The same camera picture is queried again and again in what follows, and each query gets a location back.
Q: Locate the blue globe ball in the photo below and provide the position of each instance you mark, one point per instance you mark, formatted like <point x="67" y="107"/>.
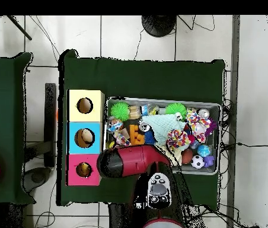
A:
<point x="204" y="150"/>

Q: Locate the small soccer ball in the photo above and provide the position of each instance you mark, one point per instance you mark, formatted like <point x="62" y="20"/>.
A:
<point x="197" y="162"/>

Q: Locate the black panel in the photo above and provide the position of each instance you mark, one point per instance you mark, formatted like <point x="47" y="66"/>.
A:
<point x="50" y="123"/>

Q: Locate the green fuzzy monster toy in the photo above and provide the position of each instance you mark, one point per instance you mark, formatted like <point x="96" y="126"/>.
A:
<point x="175" y="110"/>

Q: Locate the black rod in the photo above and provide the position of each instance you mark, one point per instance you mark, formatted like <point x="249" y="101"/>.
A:
<point x="19" y="27"/>

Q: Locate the brown toy football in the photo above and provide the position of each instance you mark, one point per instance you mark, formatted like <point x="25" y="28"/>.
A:
<point x="187" y="156"/>

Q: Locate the wooden box with three holes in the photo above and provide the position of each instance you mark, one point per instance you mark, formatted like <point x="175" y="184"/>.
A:
<point x="74" y="142"/>

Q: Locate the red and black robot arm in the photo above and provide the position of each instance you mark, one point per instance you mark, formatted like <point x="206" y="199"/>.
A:
<point x="134" y="161"/>

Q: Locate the dark green side tablecloth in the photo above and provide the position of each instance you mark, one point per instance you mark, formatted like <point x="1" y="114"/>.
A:
<point x="6" y="95"/>

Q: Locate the heart print cloth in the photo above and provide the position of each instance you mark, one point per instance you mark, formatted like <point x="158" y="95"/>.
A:
<point x="198" y="124"/>

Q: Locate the black round base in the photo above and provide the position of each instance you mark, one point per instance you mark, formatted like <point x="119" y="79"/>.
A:
<point x="159" y="23"/>

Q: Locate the polka dot cloth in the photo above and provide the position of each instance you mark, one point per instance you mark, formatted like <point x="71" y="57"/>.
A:
<point x="121" y="137"/>

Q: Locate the green spiky ball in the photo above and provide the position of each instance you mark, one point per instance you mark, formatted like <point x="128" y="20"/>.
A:
<point x="120" y="111"/>

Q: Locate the light teal waffle cloth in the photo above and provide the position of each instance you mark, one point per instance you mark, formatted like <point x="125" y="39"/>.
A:
<point x="165" y="126"/>

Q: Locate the white colourful print cloth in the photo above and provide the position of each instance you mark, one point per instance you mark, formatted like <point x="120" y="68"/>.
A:
<point x="177" y="138"/>

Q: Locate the orange toy block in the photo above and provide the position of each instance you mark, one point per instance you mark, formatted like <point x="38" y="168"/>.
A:
<point x="135" y="135"/>

